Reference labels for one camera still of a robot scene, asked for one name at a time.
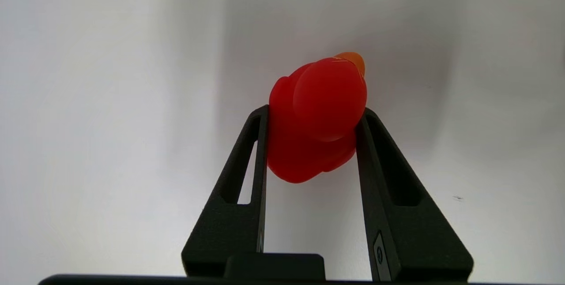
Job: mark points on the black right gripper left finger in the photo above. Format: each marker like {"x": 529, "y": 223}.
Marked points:
{"x": 229, "y": 227}

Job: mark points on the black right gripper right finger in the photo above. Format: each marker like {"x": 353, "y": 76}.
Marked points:
{"x": 419, "y": 241}

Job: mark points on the red rubber duck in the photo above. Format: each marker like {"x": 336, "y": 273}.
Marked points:
{"x": 318, "y": 113}

